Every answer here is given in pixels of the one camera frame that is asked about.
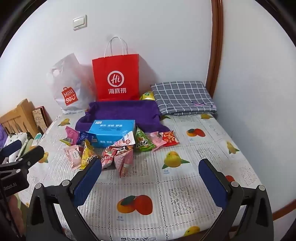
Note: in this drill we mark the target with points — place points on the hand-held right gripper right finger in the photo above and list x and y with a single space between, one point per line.
212 185

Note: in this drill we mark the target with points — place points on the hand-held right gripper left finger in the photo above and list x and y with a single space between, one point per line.
89 178

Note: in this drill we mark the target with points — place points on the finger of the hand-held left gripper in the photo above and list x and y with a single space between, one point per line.
32 154
12 147

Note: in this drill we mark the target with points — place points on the yellow snack packet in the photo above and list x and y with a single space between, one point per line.
87 156

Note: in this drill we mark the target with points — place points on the light pink snack packet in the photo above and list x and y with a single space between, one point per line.
157 140
74 157

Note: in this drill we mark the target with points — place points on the red white strawberry snack packet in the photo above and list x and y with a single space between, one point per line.
107 158

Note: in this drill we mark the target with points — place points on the pink triangular snack packet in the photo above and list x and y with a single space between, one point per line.
124 162

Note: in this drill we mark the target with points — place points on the blue snack packet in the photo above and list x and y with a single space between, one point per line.
84 138

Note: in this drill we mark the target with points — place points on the magenta snack packet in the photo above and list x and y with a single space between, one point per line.
70 134

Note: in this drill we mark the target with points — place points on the blue tissue pack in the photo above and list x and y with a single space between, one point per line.
111 133

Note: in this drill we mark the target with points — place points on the white cartoon snack packet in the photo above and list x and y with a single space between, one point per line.
126 141

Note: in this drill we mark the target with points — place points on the green snack packet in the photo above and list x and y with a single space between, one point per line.
141 141

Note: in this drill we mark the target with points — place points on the purple towel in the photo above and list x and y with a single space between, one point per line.
120 111

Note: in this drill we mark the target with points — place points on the white black spotted pillow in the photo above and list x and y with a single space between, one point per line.
10 139

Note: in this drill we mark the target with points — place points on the green white tube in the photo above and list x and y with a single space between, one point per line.
37 139

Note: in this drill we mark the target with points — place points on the purple cloth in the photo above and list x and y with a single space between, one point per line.
1 134

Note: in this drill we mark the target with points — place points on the wooden headboard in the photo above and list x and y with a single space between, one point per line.
18 118

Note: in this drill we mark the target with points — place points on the brown patterned book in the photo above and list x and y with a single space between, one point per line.
41 117

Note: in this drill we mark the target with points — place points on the fruit print tablecloth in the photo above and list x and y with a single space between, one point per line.
173 185

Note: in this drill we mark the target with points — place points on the white plastic shopping bag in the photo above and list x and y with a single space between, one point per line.
69 88

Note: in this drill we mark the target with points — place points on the grey checked folded cloth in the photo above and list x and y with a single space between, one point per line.
182 97

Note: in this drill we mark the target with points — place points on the yellow green snack bag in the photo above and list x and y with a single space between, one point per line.
148 96

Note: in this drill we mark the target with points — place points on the red paper bag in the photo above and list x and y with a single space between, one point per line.
115 76

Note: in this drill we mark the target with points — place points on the white light switch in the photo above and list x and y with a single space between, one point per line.
79 22

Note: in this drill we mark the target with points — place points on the brown wooden door frame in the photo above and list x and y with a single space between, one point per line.
216 41

